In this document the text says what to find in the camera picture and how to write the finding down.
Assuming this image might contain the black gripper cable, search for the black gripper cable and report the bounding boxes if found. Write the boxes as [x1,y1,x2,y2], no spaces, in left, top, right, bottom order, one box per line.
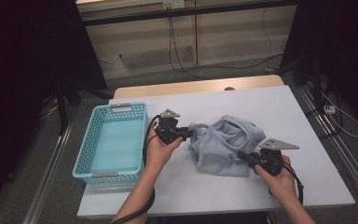
[110,115,162,224]
[273,157,305,206]

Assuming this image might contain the person's left hand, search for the person's left hand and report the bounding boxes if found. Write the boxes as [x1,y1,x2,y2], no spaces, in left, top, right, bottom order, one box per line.
[144,129,185,175]

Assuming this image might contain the thin black wall cable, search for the thin black wall cable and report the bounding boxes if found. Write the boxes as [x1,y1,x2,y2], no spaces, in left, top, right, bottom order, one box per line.
[195,7,284,71]

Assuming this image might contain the aluminium floor rail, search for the aluminium floor rail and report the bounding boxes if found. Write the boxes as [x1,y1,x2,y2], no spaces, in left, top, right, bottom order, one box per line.
[296,82,358,216]
[21,122,74,224]

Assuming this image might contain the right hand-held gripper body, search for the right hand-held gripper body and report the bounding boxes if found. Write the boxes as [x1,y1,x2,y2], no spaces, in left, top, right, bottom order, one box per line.
[251,137,300,177]

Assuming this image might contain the black horizontal bar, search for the black horizontal bar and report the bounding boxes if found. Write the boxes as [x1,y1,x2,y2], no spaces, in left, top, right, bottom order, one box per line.
[81,0,297,27]

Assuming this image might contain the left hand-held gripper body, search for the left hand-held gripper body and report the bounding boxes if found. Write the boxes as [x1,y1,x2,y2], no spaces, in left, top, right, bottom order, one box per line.
[154,108,185,146]

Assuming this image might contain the black curtain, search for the black curtain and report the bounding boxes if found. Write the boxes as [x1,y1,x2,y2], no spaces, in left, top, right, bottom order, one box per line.
[279,0,358,132]
[0,0,108,216]

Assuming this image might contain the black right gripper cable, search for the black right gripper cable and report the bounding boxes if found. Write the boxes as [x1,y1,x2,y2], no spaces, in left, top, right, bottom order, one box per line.
[273,157,305,206]

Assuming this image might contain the white table cover board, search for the white table cover board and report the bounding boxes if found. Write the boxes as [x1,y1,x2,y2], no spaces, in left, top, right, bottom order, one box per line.
[76,85,356,218]

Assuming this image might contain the black stand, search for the black stand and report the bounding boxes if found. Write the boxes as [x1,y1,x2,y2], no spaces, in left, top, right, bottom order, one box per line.
[304,55,339,140]
[54,78,115,136]

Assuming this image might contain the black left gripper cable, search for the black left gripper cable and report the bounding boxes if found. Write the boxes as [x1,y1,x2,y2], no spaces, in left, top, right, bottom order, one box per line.
[110,115,162,224]

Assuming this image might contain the black hanging cable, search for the black hanging cable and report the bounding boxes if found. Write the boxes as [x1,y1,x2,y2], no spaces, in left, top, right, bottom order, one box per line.
[167,8,209,80]

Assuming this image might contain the person's right hand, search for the person's right hand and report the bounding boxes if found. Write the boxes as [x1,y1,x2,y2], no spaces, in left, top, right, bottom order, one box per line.
[255,155,298,207]

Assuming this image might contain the wooden table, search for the wooden table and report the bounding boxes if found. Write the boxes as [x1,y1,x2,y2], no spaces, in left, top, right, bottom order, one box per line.
[114,74,285,100]

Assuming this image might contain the light blue tank top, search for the light blue tank top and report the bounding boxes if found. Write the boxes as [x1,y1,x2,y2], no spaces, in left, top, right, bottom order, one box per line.
[187,114,267,179]

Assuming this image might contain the white wall socket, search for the white wall socket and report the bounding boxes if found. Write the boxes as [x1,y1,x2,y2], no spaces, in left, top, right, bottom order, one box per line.
[162,0,186,9]

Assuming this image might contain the light blue plastic basket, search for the light blue plastic basket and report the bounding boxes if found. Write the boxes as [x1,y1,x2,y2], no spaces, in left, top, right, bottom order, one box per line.
[72,102,150,185]

